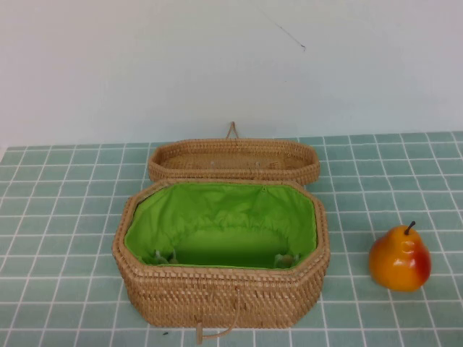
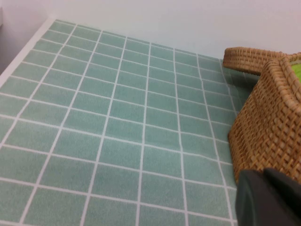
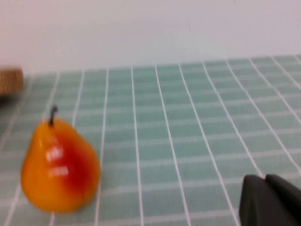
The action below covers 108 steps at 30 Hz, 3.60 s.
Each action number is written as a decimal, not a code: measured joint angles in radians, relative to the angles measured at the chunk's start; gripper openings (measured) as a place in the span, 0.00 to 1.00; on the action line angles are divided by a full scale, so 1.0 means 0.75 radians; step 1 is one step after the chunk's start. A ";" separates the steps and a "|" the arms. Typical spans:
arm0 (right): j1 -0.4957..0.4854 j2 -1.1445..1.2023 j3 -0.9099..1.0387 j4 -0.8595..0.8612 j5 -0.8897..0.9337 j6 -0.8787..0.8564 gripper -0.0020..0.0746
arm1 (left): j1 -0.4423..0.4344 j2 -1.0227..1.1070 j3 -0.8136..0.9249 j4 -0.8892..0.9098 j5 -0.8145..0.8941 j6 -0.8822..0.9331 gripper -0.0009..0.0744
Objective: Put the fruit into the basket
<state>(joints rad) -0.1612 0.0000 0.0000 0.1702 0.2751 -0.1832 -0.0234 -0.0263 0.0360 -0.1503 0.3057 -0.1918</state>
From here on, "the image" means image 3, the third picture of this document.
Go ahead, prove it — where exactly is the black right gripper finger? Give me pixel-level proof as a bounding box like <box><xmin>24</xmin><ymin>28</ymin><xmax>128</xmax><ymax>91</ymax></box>
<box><xmin>238</xmin><ymin>173</ymin><xmax>301</xmax><ymax>226</ymax></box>

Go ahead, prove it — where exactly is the orange red plastic pear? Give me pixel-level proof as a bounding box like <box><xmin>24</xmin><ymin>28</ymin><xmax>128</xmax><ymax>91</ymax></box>
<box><xmin>20</xmin><ymin>105</ymin><xmax>102</xmax><ymax>214</ymax></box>

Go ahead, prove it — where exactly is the woven rattan basket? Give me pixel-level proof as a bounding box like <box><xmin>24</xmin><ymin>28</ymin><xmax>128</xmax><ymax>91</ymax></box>
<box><xmin>0</xmin><ymin>67</ymin><xmax>24</xmax><ymax>96</ymax></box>

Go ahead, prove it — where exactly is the green checked tablecloth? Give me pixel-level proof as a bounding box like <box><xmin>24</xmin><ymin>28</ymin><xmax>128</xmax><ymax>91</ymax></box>
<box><xmin>0</xmin><ymin>54</ymin><xmax>301</xmax><ymax>226</ymax></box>

